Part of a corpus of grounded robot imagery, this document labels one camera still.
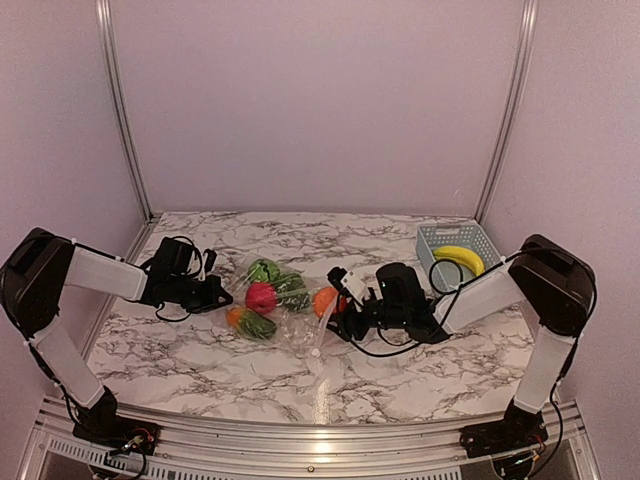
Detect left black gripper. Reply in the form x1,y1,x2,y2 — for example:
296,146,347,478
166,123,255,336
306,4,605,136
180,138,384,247
169,274,232,314

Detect clear zip top bag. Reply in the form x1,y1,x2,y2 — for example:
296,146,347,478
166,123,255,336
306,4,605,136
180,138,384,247
225,257,334,358

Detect pink fake dragon fruit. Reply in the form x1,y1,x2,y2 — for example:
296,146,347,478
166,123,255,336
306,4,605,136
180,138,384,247
245,282,278,315

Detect right aluminium frame post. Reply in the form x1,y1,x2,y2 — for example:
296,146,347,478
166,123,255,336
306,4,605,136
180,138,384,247
474,0,539,224

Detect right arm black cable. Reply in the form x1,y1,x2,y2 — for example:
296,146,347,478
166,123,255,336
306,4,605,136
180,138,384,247
344,258,466,357

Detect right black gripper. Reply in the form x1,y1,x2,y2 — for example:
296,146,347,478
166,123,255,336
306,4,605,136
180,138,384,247
320,295,409,341

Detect yellow fake banana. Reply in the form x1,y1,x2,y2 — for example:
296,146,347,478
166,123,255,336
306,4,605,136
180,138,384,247
432,245,485,276

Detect aluminium frame post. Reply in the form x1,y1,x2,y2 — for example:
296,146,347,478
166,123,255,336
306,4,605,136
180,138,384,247
474,0,539,224
96,0,154,223

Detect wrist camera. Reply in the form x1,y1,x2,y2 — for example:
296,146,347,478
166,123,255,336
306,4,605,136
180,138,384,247
199,249,217,280
327,267,370,302

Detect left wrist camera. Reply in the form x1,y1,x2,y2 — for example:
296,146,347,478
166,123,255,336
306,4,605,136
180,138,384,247
199,249,217,280

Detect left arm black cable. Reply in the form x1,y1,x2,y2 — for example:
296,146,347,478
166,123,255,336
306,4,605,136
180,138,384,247
144,235,206,322

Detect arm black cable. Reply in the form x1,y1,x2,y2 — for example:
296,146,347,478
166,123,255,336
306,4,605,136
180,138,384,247
144,235,206,322
344,258,466,357

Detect front aluminium rail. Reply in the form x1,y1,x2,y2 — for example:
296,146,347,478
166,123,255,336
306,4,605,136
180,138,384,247
19,394,601,480

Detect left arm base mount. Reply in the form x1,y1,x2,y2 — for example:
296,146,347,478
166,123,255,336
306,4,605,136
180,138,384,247
73,417,160,456

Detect left aluminium frame post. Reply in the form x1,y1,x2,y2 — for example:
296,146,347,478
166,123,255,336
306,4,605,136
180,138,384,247
96,0,154,223

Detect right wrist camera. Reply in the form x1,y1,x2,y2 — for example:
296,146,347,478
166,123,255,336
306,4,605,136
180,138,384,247
327,267,370,302

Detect dark green fake vegetable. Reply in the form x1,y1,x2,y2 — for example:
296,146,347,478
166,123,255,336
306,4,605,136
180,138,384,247
272,272,310,312

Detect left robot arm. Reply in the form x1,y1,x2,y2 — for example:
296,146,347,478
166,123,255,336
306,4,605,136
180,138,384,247
1,228,233,445

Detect light blue perforated basket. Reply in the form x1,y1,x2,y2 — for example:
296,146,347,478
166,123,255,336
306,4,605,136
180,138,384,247
416,220,500,298

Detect orange fake orange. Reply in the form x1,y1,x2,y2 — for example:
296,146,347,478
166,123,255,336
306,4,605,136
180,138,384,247
312,286,337,319

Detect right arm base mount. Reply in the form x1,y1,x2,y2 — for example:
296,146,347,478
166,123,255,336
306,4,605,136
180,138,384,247
460,420,548,458

